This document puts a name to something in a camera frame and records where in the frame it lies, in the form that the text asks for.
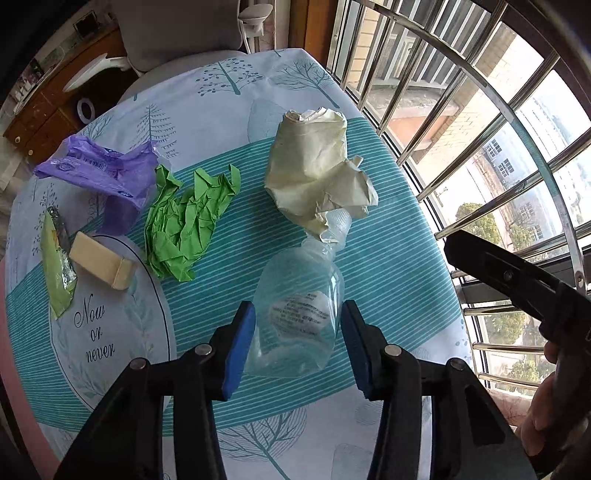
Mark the small beige box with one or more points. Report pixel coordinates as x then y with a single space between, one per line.
101 262

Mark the grey office chair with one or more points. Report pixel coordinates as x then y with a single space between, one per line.
163 39

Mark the purple plastic bag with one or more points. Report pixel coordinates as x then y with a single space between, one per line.
127 180

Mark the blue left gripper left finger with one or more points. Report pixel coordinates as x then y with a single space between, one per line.
236 337

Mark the person's right hand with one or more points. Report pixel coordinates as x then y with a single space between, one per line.
540 416

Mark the green tea box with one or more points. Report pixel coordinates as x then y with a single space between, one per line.
59 273

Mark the crumpled green paper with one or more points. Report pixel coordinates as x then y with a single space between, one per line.
180 222

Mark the brown wooden desk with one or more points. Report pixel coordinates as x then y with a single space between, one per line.
49 115

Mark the clear crushed plastic bottle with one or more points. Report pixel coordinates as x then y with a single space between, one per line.
298 300

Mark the crumpled cream paper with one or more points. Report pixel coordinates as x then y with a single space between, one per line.
309 173

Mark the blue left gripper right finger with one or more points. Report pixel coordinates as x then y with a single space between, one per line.
364 344

